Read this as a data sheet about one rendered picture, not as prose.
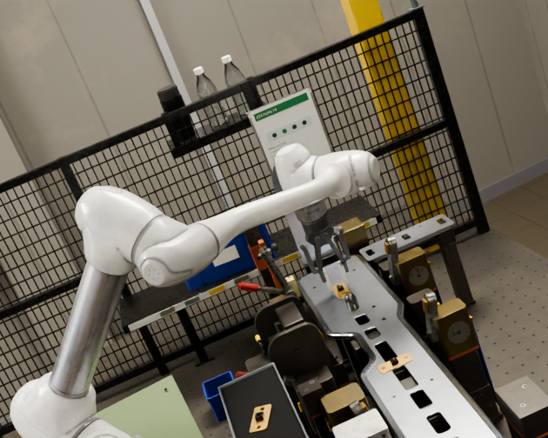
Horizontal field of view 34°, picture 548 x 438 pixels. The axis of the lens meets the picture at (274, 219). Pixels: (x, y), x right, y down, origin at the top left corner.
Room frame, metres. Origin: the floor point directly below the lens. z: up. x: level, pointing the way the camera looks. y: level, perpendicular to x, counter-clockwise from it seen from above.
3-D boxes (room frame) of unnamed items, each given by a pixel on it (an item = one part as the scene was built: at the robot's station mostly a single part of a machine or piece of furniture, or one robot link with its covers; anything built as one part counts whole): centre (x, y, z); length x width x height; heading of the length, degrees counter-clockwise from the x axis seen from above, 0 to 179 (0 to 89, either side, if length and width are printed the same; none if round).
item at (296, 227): (2.59, -0.09, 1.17); 0.12 x 0.01 x 0.34; 95
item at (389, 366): (1.86, -0.14, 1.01); 0.08 x 0.04 x 0.01; 95
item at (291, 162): (2.31, -0.11, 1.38); 0.13 x 0.11 x 0.16; 53
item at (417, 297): (2.14, -0.30, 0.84); 0.10 x 0.05 x 0.29; 95
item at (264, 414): (1.60, 0.18, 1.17); 0.08 x 0.04 x 0.01; 164
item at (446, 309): (1.93, -0.32, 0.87); 0.12 x 0.07 x 0.35; 95
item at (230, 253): (2.73, 0.19, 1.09); 0.30 x 0.17 x 0.13; 89
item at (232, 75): (2.96, -0.05, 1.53); 0.07 x 0.07 x 0.20
